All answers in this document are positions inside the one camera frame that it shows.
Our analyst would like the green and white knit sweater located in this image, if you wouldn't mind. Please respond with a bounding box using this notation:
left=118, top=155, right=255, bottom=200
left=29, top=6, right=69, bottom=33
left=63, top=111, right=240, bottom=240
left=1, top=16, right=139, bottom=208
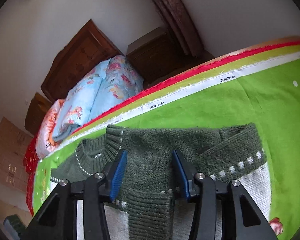
left=50, top=123, right=271, bottom=239

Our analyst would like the pink floral quilt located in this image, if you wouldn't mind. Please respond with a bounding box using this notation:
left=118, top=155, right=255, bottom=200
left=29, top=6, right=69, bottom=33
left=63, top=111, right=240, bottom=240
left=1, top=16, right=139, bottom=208
left=36, top=99, right=64, bottom=159

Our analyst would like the red bedding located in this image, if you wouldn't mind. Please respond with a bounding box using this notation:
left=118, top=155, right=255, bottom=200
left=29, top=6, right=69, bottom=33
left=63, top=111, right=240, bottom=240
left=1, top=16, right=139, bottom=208
left=23, top=134, right=39, bottom=216

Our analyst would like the blue floral quilt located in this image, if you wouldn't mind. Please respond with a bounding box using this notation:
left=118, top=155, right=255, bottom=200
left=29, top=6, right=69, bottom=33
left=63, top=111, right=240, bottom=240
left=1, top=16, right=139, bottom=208
left=51, top=55, right=143, bottom=142

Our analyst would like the small wooden headboard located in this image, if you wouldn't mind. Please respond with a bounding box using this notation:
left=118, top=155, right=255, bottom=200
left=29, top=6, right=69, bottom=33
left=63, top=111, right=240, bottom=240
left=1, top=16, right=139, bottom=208
left=24, top=93, right=52, bottom=135

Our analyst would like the light wooden wardrobe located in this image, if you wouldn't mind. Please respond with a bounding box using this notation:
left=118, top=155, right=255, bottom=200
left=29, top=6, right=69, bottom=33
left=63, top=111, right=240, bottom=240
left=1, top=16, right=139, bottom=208
left=0, top=118, right=33, bottom=192

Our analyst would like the dark wooden nightstand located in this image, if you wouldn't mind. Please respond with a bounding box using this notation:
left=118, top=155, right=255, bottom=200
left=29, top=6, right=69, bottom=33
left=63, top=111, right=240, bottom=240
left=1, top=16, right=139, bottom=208
left=125, top=26, right=191, bottom=86

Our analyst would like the green cartoon bed sheet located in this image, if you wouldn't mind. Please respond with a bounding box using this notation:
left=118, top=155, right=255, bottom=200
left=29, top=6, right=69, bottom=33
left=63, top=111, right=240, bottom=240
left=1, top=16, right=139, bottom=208
left=32, top=39, right=300, bottom=239

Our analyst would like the large wooden headboard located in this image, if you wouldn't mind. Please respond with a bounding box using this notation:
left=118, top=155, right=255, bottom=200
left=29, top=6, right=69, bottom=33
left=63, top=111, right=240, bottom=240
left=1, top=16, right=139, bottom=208
left=41, top=20, right=122, bottom=102

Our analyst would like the red floral curtain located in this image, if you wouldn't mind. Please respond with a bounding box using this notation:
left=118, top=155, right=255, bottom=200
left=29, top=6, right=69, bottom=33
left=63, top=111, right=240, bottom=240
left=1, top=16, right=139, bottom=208
left=150, top=0, right=213, bottom=61

